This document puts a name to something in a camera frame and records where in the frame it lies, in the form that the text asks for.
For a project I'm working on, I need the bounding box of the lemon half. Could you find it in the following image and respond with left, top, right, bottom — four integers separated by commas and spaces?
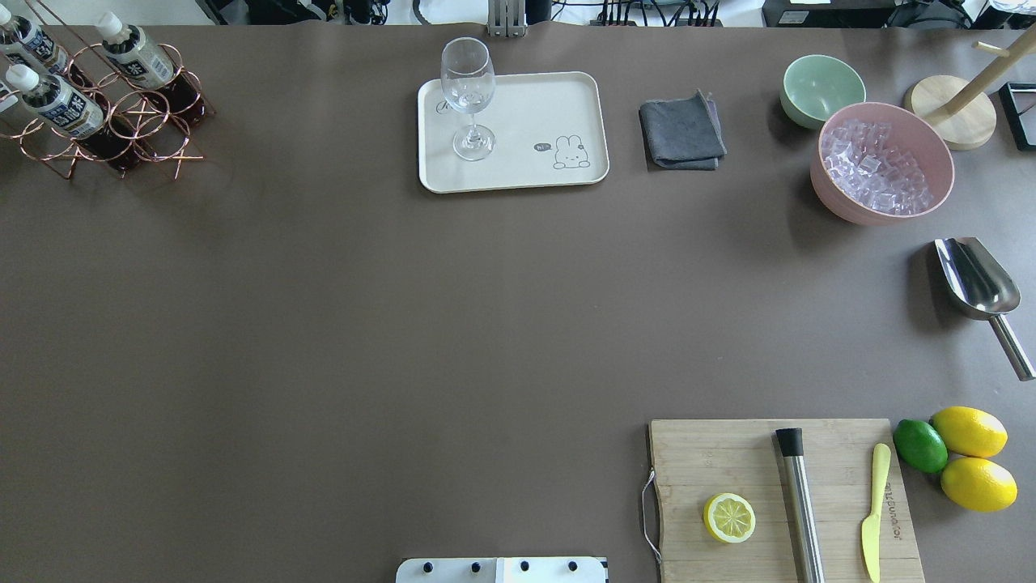
703, 493, 756, 545

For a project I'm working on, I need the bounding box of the green bowl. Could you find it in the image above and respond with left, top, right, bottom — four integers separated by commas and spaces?
779, 54, 867, 130

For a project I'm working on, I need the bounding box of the aluminium frame post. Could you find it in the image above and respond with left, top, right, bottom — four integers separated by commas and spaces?
487, 0, 528, 38

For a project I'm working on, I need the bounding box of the steel muddler black tip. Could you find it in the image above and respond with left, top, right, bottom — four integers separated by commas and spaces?
775, 428, 826, 582

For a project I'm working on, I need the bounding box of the metal ice scoop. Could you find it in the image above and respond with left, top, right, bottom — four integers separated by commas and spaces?
933, 237, 1034, 381

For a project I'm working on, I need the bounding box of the yellow plastic knife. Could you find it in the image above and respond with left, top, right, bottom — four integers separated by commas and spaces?
860, 443, 891, 582

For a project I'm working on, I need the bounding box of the tea bottle back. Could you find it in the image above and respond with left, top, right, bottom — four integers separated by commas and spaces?
1, 5, 96, 88

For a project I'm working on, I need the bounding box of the tea bottle middle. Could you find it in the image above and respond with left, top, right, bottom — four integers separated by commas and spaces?
94, 11, 207, 126

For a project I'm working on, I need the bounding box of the tea bottle front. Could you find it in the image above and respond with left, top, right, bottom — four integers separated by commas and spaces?
5, 64, 142, 173

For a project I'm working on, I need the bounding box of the black tray with glasses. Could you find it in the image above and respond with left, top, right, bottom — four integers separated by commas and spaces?
998, 83, 1035, 152

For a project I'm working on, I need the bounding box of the yellow lemon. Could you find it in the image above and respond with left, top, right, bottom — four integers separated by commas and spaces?
930, 406, 1008, 458
940, 457, 1018, 513

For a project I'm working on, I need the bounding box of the tea bottle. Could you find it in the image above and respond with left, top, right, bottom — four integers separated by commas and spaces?
94, 11, 207, 126
5, 64, 142, 173
1, 5, 96, 88

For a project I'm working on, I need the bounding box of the copper wire bottle basket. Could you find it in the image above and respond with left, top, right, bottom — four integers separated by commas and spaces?
2, 18, 214, 180

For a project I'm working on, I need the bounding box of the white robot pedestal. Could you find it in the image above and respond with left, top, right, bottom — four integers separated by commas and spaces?
395, 555, 609, 582

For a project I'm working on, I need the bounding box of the grey folded cloth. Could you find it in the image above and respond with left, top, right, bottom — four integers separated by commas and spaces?
638, 90, 728, 171

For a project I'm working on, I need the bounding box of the green lime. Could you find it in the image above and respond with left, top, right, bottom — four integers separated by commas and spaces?
893, 419, 949, 474

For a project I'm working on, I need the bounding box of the cream serving tray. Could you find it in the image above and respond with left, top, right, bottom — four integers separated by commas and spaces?
418, 71, 610, 194

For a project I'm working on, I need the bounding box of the pink bowl with ice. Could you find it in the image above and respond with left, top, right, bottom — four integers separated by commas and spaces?
810, 103, 955, 226

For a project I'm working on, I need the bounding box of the wooden cutting board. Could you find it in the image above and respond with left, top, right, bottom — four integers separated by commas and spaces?
648, 419, 893, 582

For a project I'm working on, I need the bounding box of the clear wine glass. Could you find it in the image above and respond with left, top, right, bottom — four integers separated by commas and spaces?
440, 36, 496, 161

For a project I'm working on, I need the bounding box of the wooden cup tree stand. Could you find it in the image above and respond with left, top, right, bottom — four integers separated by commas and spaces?
903, 27, 1035, 151

